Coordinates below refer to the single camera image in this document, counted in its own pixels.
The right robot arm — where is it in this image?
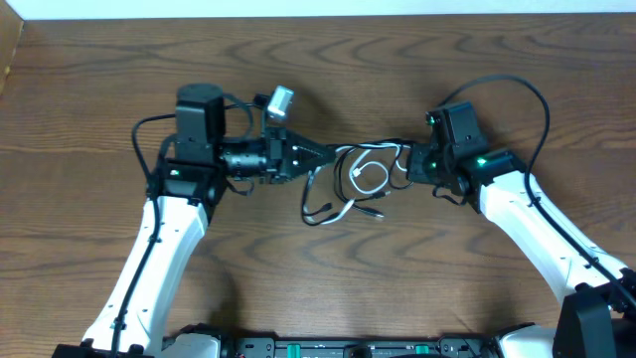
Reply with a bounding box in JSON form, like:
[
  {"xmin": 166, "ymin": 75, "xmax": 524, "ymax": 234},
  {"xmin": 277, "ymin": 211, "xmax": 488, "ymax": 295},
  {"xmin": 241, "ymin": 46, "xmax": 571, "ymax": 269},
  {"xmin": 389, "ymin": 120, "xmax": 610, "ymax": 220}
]
[{"xmin": 406, "ymin": 102, "xmax": 635, "ymax": 357}]

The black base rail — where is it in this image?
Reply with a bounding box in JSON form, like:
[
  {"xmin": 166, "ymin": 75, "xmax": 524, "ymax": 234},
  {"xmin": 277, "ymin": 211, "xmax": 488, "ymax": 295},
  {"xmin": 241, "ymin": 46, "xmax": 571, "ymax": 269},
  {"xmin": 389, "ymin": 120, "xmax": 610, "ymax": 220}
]
[{"xmin": 173, "ymin": 335, "xmax": 502, "ymax": 358}]

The cardboard box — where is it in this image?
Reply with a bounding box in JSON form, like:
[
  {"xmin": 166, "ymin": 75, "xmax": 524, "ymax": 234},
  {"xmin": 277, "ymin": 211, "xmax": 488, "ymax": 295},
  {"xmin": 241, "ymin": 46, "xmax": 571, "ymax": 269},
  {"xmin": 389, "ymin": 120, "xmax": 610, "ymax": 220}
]
[{"xmin": 0, "ymin": 0, "xmax": 24, "ymax": 91}]

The white USB cable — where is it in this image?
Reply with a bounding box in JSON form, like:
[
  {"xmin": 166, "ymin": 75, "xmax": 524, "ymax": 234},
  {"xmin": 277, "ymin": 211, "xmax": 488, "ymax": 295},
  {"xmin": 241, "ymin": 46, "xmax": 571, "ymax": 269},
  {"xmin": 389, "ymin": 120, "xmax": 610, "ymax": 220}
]
[{"xmin": 302, "ymin": 141, "xmax": 412, "ymax": 226}]

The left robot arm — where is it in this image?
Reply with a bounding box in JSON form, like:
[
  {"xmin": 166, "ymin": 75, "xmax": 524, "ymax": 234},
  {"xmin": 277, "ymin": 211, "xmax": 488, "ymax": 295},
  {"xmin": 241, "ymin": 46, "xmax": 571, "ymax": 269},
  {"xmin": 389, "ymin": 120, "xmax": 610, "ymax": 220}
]
[{"xmin": 54, "ymin": 84, "xmax": 335, "ymax": 357}]

